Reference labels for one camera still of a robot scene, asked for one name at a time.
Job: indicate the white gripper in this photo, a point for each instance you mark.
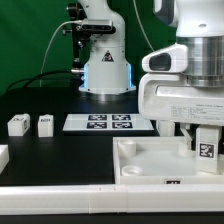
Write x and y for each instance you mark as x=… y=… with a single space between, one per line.
x=170 y=98

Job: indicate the white left fence piece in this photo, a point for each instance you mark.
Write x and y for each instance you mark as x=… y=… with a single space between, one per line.
x=4 y=157

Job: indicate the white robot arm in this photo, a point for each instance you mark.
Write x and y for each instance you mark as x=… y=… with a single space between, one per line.
x=199 y=25

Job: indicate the white front fence rail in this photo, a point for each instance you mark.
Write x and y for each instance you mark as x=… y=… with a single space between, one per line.
x=89 y=199

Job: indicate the grey camera on mount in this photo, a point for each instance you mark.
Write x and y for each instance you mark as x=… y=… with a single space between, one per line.
x=96 y=26

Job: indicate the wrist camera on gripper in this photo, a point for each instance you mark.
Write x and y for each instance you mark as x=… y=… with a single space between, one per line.
x=173 y=59

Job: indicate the white marker base plate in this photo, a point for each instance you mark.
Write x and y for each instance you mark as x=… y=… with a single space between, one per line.
x=106 y=122

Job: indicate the white square table top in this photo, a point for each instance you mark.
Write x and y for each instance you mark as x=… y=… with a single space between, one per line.
x=159 y=160

